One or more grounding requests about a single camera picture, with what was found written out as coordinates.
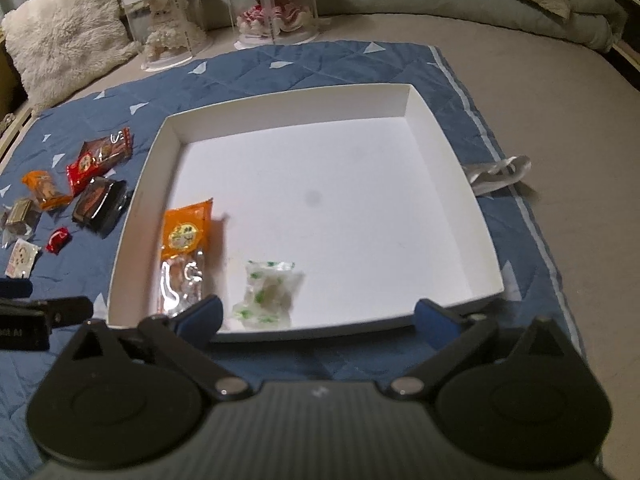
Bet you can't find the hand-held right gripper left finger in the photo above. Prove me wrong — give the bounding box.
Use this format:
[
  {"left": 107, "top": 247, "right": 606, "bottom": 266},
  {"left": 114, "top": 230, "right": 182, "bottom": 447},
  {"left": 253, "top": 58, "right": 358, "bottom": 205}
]
[{"left": 59, "top": 295, "right": 249, "bottom": 402}]

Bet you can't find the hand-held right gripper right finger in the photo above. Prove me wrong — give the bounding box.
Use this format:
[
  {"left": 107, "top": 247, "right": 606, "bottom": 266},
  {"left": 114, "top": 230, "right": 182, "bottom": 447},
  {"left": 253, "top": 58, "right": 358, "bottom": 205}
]
[{"left": 385, "top": 298, "right": 577, "bottom": 403}]

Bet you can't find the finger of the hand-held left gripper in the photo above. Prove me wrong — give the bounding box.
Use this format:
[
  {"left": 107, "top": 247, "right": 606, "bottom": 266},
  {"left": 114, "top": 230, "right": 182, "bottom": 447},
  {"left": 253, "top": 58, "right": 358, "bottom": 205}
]
[
  {"left": 0, "top": 279, "right": 34, "bottom": 300},
  {"left": 0, "top": 296, "right": 94, "bottom": 328}
]

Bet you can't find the white cartoon-print snack packet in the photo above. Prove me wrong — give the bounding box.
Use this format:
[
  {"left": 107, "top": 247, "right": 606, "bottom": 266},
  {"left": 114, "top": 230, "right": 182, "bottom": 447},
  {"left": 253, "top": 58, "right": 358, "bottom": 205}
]
[{"left": 5, "top": 238, "right": 41, "bottom": 279}]

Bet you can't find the small red candy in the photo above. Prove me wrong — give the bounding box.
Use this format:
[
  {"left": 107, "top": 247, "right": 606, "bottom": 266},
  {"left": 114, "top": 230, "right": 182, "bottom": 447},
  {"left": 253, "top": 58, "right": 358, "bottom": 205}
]
[{"left": 45, "top": 226, "right": 71, "bottom": 254}]

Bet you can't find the clear green-print candy packet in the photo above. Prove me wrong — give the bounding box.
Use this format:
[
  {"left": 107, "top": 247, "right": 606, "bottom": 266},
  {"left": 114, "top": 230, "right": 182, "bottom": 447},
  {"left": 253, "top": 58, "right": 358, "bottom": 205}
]
[{"left": 231, "top": 259, "right": 306, "bottom": 330}]

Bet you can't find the clear packet with brown snack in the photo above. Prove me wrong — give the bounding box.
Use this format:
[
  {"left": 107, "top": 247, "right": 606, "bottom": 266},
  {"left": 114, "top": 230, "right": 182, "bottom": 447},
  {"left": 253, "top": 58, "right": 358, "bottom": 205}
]
[{"left": 0, "top": 199, "right": 42, "bottom": 248}]

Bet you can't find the long orange snack packet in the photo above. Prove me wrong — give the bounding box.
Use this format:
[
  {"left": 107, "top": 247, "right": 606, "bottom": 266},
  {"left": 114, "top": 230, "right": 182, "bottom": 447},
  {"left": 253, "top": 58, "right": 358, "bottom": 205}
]
[{"left": 157, "top": 199, "right": 215, "bottom": 317}]

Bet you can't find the small orange snack packet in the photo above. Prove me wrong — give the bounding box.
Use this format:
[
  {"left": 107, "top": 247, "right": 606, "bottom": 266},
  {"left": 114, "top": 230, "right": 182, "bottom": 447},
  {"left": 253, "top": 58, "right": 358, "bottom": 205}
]
[{"left": 21, "top": 170, "right": 73, "bottom": 211}]

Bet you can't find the black snack packet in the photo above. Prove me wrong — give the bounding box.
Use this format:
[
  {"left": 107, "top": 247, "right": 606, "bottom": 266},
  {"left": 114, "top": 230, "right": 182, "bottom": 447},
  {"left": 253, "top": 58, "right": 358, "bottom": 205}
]
[{"left": 71, "top": 176, "right": 132, "bottom": 238}]

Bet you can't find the red snack packet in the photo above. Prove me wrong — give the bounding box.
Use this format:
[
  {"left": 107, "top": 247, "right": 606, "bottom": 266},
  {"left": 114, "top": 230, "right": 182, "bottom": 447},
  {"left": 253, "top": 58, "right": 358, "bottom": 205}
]
[{"left": 66, "top": 127, "right": 135, "bottom": 197}]

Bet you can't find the white shallow cardboard box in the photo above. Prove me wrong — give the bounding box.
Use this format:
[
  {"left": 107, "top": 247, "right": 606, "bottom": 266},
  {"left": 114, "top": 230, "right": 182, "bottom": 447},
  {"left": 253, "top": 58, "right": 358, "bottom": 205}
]
[{"left": 106, "top": 82, "right": 505, "bottom": 344}]

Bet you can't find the fluffy white pillow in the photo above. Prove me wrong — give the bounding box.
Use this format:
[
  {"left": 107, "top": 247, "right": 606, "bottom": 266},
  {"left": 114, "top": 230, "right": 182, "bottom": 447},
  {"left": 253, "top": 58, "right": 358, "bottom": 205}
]
[{"left": 1, "top": 0, "right": 141, "bottom": 111}]

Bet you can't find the blue quilted mat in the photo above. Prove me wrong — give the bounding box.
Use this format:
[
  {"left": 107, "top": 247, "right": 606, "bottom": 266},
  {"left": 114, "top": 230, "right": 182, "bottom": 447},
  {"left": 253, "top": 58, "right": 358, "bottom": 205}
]
[{"left": 0, "top": 40, "right": 616, "bottom": 480}]

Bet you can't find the clear case with white doll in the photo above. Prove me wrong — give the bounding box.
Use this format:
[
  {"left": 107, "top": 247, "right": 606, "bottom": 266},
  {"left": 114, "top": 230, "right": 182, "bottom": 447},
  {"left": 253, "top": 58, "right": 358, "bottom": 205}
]
[{"left": 121, "top": 0, "right": 213, "bottom": 72}]

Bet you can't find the clear case with pink doll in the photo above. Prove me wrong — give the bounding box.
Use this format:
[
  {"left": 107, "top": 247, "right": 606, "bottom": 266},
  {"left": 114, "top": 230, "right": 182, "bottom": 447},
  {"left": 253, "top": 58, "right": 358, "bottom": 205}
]
[{"left": 221, "top": 0, "right": 321, "bottom": 51}]

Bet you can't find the wooden bedside shelf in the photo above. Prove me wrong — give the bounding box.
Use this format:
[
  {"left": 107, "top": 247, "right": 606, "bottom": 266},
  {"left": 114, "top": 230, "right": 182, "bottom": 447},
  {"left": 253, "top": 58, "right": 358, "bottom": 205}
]
[{"left": 592, "top": 0, "right": 640, "bottom": 70}]

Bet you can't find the white crumpled strap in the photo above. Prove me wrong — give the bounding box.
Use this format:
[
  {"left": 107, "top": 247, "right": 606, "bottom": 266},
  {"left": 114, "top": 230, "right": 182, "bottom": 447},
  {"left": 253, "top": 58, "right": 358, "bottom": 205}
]
[{"left": 461, "top": 154, "right": 532, "bottom": 196}]

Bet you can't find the wooden bed frame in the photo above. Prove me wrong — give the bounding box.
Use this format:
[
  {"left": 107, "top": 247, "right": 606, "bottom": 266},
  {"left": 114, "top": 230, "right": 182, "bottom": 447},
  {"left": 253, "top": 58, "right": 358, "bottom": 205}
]
[{"left": 0, "top": 30, "right": 38, "bottom": 163}]

